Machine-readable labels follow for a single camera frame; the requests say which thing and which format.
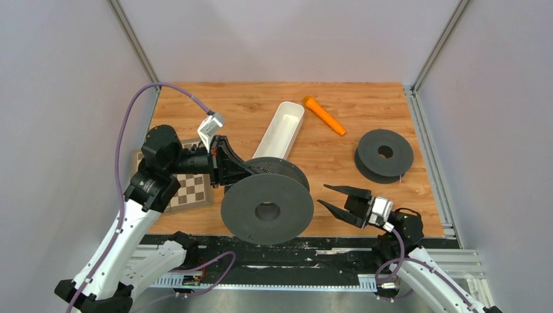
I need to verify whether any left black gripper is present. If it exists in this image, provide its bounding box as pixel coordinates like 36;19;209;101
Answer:
166;134;259;187

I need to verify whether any aluminium frame post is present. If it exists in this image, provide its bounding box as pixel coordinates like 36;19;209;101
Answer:
411;0;472;93
106;0;159;83

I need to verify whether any right aluminium frame post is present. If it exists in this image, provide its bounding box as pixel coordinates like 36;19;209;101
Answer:
411;0;472;93

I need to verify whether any purple cable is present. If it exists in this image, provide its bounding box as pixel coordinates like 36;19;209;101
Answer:
65;83;213;313
374;228;481;312

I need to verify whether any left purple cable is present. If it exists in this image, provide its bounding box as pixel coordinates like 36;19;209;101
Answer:
65;83;213;313

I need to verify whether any wooden chessboard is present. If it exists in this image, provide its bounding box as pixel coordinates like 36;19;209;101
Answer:
124;150;213;214

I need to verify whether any black spool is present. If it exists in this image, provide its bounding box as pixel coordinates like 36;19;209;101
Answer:
353;129;414;184
220;156;314;245

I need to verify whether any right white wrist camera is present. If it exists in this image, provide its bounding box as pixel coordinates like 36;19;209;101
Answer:
366;196;394;232

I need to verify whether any white oblong tray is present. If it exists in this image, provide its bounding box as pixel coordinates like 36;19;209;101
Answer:
252;101;305;159

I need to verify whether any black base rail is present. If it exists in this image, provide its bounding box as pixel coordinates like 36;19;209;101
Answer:
93;235;485;292

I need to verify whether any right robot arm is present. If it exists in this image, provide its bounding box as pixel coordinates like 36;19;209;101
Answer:
319;185;500;312

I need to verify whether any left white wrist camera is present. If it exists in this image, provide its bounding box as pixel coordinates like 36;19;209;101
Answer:
197;112;225;151

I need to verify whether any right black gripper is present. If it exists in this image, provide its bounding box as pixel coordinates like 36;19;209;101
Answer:
318;185;388;233

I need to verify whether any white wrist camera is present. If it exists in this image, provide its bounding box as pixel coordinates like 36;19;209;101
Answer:
366;196;394;232
197;112;225;151

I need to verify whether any orange flashlight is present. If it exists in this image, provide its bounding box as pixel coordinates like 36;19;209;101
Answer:
303;95;346;136

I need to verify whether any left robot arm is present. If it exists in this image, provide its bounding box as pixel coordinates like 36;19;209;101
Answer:
55;125;252;312

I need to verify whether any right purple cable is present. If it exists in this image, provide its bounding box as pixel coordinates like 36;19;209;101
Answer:
374;228;481;312

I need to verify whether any left aluminium frame post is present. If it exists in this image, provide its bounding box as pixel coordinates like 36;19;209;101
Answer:
106;0;159;83

